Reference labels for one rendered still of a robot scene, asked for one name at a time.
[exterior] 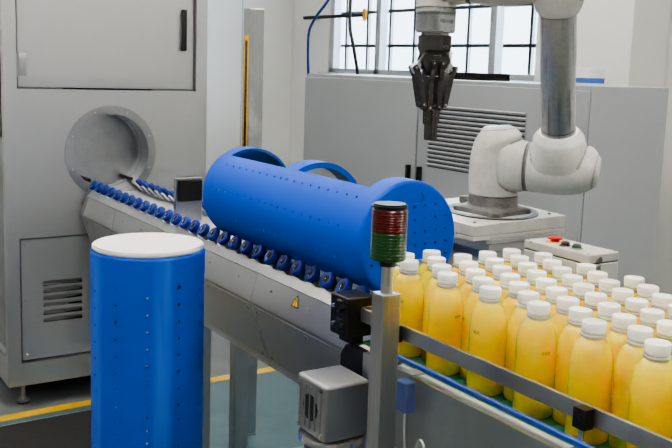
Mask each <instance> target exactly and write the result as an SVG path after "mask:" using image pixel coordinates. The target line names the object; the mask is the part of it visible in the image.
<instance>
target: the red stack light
mask: <svg viewBox="0 0 672 448"><path fill-rule="evenodd" d="M371 211H372V212H371V216H372V217H371V230H372V231H373V232H376V233H381V234H403V233H406V232H407V227H408V226H407V225H408V224H407V223H408V210H407V209H406V210H404V211H382V210H376V209H374V207H373V208H372V210H371Z"/></svg>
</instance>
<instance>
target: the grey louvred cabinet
mask: <svg viewBox="0 0 672 448"><path fill-rule="evenodd" d="M668 94H669V88H662V87H639V86H616V85H604V86H596V85H576V127H577V128H579V129H580V130H581V131H582V133H583V134H584V136H585V140H586V143H587V146H591V147H593V148H594V149H595V150H596V151H597V152H598V153H599V156H600V158H601V169H600V174H599V179H598V183H597V185H596V187H594V188H593V189H591V190H590V191H588V192H585V193H581V194H576V195H548V194H540V193H534V192H528V191H522V192H518V204H519V205H524V206H528V207H532V208H536V209H540V210H545V211H549V212H553V213H557V214H561V215H565V227H563V228H564V232H561V237H562V238H563V239H567V240H571V241H575V242H579V243H583V244H588V245H592V246H596V247H600V248H605V249H609V250H613V251H617V252H619V259H618V261H617V262H618V270H617V280H618V281H620V288H623V286H624V277H625V276H627V275H635V276H641V277H643V278H645V284H652V285H653V274H654V262H655V250H656V238H657V226H658V214H659V202H660V190H661V178H662V166H663V154H664V142H665V130H666V118H667V106H668ZM490 125H511V126H513V127H514V128H516V129H518V130H519V131H520V132H521V134H522V140H525V141H528V142H532V141H533V136H534V134H535V133H536V132H537V131H538V130H539V129H540V128H541V92H540V82H524V81H481V80H459V79H454V80H453V85H452V89H451V93H450V97H449V101H448V106H447V107H446V108H443V110H442V111H440V117H439V124H437V140H436V141H430V140H424V124H423V110H421V109H420V108H419V107H416V104H415V97H414V90H413V83H412V77H409V76H386V75H356V74H319V73H308V77H305V113H304V150H303V160H319V161H324V162H329V163H333V164H336V165H338V166H340V167H342V168H344V169H345V170H346V171H348V172H349V173H350V174H351V175H352V177H353V178H354V179H355V181H356V182H357V184H360V185H364V186H369V187H370V186H372V185H373V184H375V183H377V182H379V181H381V180H383V179H387V178H391V177H403V178H409V179H414V180H419V181H423V182H425V183H428V184H430V185H431V186H433V187H434V188H436V189H437V190H438V191H439V192H440V193H441V194H442V195H443V197H444V198H445V199H448V198H458V197H460V196H461V195H468V194H469V163H470V155H471V150H472V147H473V144H474V141H475V139H476V137H477V135H478V134H479V133H480V131H481V130H482V128H483V127H485V126H490Z"/></svg>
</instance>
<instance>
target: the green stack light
mask: <svg viewBox="0 0 672 448"><path fill-rule="evenodd" d="M370 244H371V245H370V259H371V260H374V261H378V262H386V263H397V262H403V261H405V260H406V249H407V232H406V233H403V234H381V233H376V232H373V231H371V237H370Z"/></svg>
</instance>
